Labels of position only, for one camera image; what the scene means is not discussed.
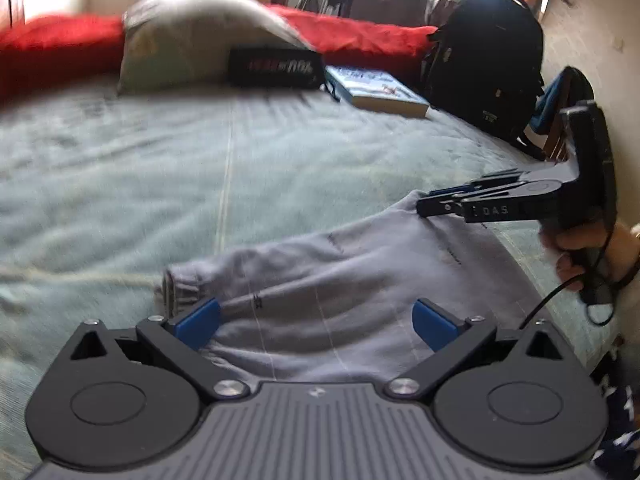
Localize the red crumpled blanket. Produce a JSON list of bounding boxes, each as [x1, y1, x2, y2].
[[265, 4, 438, 91]]

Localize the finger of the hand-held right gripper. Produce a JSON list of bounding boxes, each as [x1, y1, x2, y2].
[[434, 170, 529, 194], [416, 188, 502, 219]]

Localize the black zip pouch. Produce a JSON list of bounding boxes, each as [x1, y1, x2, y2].
[[227, 46, 326, 92]]

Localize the black backpack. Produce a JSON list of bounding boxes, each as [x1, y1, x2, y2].
[[419, 0, 546, 156]]

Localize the black cable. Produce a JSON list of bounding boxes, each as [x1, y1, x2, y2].
[[520, 245, 640, 331]]

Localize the grey green pillow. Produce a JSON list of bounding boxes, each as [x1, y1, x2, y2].
[[117, 0, 321, 96]]

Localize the grey pants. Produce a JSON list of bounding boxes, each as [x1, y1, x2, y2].
[[157, 190, 556, 386]]

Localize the blue green garment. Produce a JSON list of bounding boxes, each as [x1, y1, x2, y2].
[[530, 66, 596, 133]]

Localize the black star print clothing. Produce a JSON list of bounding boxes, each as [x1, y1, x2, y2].
[[590, 345, 640, 480]]

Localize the person's right hand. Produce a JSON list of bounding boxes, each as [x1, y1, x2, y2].
[[539, 221, 619, 292]]

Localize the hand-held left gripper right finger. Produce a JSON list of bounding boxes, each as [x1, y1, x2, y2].
[[384, 297, 564, 403]]

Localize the thick paperback book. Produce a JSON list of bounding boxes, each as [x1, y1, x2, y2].
[[324, 64, 432, 120]]

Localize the wooden chair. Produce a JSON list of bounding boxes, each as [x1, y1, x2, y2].
[[520, 65, 596, 161]]

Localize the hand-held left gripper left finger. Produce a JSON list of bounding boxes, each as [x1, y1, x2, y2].
[[69, 296, 252, 404]]

